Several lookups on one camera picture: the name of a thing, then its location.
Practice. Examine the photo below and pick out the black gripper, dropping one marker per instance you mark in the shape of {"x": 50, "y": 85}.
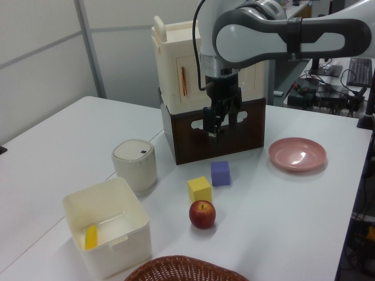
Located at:
{"x": 222, "y": 87}

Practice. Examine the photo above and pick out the white grey Franka robot arm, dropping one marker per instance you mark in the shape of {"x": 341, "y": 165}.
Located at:
{"x": 263, "y": 32}

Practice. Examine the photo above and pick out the yellow toy bread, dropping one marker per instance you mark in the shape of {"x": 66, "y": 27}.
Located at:
{"x": 91, "y": 237}

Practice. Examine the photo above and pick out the dark brown wooden box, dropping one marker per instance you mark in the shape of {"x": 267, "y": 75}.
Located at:
{"x": 246, "y": 131}

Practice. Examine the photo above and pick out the purple foam cube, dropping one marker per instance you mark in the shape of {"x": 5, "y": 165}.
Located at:
{"x": 220, "y": 173}

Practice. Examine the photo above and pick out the small grey flat object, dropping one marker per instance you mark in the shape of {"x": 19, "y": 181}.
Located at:
{"x": 278, "y": 93}

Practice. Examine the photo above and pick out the cream plastic toy cabinet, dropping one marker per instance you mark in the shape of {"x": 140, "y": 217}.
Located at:
{"x": 175, "y": 64}

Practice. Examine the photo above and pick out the yellow foam cube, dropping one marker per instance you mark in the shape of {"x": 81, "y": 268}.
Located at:
{"x": 199, "y": 189}

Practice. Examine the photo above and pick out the pink plastic plate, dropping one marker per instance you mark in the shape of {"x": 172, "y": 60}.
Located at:
{"x": 297, "y": 153}

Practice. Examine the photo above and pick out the white lidded round canister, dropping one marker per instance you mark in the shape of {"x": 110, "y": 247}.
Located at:
{"x": 135, "y": 164}

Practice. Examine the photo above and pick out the red apple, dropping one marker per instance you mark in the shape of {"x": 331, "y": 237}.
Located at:
{"x": 202, "y": 215}

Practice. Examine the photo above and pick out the black monitor stand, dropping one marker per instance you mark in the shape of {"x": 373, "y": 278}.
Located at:
{"x": 325, "y": 69}

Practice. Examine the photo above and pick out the black computer keyboard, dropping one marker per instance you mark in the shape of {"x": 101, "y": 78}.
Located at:
{"x": 360, "y": 71}

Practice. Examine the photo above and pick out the cream square plastic container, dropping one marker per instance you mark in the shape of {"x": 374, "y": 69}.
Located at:
{"x": 117, "y": 234}

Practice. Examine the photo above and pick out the brown wicker basket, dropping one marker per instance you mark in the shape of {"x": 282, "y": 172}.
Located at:
{"x": 181, "y": 270}

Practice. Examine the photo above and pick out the small black edge object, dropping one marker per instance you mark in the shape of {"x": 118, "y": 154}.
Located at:
{"x": 3, "y": 149}

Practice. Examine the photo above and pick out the black clamp mount pole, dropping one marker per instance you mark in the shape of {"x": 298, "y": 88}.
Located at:
{"x": 367, "y": 114}

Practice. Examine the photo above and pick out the grey partition frame post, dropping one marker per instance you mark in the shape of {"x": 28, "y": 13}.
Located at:
{"x": 93, "y": 49}

